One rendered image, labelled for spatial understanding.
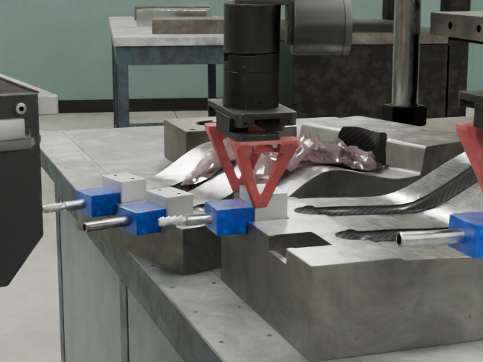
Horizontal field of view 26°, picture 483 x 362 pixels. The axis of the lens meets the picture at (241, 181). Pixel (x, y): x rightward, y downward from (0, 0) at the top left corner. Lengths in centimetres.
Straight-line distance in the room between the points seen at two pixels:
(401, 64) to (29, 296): 185
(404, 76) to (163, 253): 125
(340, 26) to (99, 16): 714
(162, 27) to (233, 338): 425
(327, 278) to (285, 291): 7
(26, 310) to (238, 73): 264
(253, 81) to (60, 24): 714
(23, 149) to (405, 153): 69
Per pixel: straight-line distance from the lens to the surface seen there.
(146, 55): 498
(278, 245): 102
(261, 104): 105
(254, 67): 104
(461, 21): 227
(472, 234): 84
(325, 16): 104
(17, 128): 86
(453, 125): 242
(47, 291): 380
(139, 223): 120
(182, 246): 118
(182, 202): 122
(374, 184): 135
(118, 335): 168
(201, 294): 113
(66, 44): 817
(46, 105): 88
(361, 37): 553
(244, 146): 102
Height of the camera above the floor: 115
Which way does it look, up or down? 12 degrees down
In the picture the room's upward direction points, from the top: straight up
